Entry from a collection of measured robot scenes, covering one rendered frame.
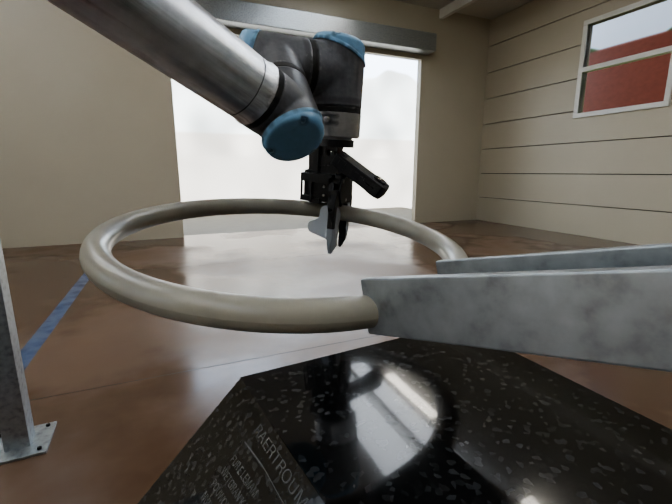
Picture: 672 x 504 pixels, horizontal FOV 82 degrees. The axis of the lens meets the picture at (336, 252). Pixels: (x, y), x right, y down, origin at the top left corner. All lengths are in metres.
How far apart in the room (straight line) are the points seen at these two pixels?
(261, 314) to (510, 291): 0.18
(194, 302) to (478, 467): 0.26
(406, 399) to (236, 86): 0.40
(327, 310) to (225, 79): 0.31
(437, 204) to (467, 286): 8.10
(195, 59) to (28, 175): 6.35
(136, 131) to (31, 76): 1.34
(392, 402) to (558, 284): 0.22
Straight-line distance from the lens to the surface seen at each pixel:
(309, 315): 0.32
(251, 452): 0.40
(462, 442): 0.38
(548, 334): 0.26
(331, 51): 0.71
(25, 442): 2.01
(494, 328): 0.27
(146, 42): 0.49
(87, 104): 6.71
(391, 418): 0.39
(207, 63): 0.50
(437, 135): 8.31
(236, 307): 0.32
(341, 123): 0.70
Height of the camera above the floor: 1.03
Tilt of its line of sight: 12 degrees down
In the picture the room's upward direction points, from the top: straight up
